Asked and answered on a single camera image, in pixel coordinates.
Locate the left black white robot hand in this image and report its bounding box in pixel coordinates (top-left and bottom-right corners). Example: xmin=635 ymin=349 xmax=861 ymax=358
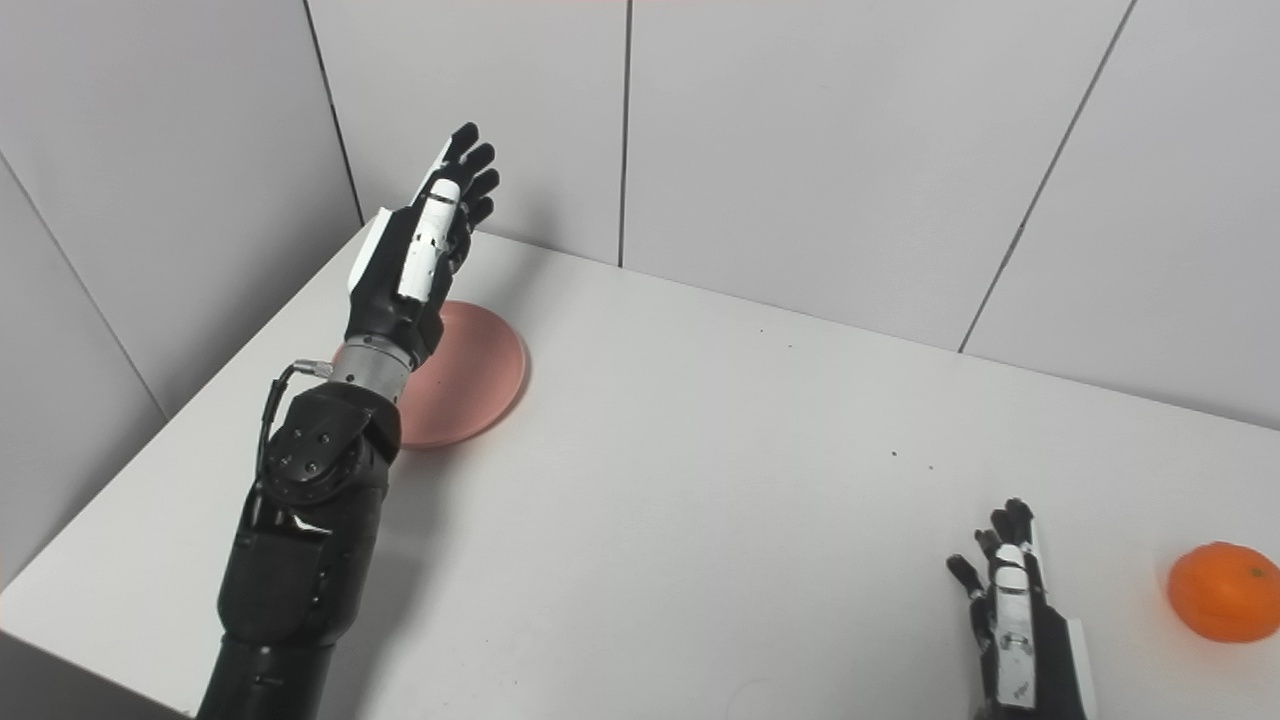
xmin=343 ymin=122 xmax=501 ymax=371

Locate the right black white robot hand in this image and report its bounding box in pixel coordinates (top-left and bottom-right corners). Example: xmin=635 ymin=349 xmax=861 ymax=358
xmin=946 ymin=497 xmax=1097 ymax=720

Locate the pink round plate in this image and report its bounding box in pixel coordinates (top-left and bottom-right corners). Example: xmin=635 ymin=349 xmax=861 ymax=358
xmin=330 ymin=300 xmax=529 ymax=450

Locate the orange fruit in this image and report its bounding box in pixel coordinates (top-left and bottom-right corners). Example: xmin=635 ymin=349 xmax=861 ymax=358
xmin=1167 ymin=541 xmax=1280 ymax=644

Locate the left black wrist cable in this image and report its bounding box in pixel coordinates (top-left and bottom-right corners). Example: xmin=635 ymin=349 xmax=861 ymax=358
xmin=255 ymin=360 xmax=336 ymax=491

